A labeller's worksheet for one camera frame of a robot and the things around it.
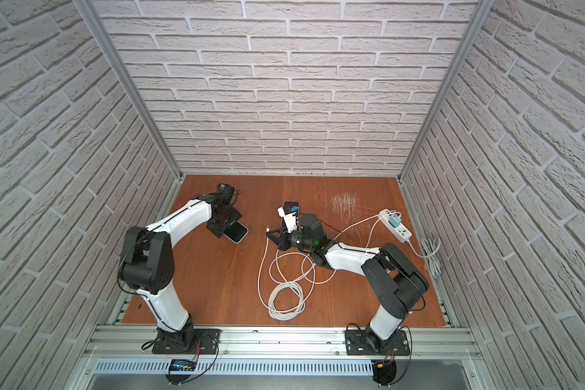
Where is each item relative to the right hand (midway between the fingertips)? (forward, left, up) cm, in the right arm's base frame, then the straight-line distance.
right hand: (261, 240), depth 80 cm
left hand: (+15, +14, -6) cm, 21 cm away
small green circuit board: (-32, +25, -16) cm, 44 cm away
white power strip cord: (+2, -67, -17) cm, 69 cm away
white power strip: (+7, -55, -13) cm, 57 cm away
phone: (+7, +10, -4) cm, 13 cm away
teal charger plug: (+10, -52, -8) cm, 54 cm away
